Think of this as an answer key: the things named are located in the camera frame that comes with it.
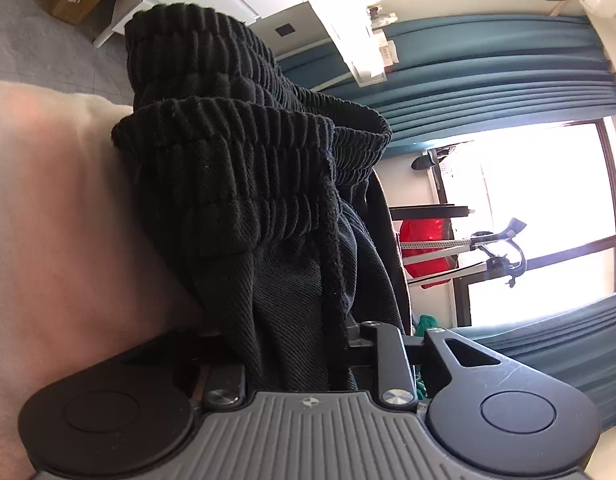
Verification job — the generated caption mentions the teal curtain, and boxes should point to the teal curtain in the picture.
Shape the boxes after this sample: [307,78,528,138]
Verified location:
[450,287,616,432]
[277,14,616,159]

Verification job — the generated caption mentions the white vanity table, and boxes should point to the white vanity table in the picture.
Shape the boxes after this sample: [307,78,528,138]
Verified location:
[248,0,389,89]

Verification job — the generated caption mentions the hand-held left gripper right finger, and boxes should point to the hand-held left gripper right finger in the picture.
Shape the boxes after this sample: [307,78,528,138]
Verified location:
[347,320,504,412]

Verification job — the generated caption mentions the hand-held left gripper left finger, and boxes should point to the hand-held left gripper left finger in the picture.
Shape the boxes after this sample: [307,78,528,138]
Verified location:
[122,330,247,409]

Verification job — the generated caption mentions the garment steamer stand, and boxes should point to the garment steamer stand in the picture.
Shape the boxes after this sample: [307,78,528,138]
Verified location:
[398,216,527,292]

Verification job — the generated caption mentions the black corduroy pants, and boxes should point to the black corduroy pants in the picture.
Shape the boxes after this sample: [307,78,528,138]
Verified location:
[110,3,415,395]

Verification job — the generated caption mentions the black-framed window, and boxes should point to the black-framed window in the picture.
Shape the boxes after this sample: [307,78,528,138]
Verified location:
[428,119,616,330]

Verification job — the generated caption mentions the red bag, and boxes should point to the red bag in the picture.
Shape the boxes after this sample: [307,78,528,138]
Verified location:
[399,217,459,289]

